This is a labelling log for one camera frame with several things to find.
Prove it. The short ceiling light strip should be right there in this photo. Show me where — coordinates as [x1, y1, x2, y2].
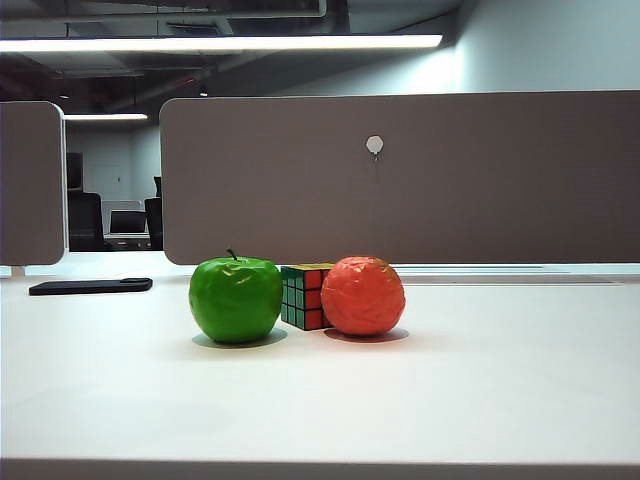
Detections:
[63, 112, 150, 122]

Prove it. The background computer monitor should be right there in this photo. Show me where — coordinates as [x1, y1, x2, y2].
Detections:
[108, 208, 149, 236]

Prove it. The long ceiling light strip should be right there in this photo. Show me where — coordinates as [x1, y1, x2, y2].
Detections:
[0, 33, 444, 53]

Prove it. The orange fruit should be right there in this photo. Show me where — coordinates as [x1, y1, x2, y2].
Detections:
[320, 255, 407, 337]

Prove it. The Rubik's cube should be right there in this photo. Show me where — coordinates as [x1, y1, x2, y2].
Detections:
[280, 262, 336, 332]

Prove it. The green apple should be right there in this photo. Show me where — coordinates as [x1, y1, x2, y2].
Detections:
[188, 248, 284, 345]

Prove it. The black smartphone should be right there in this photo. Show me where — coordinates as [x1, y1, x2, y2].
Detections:
[28, 277, 154, 297]

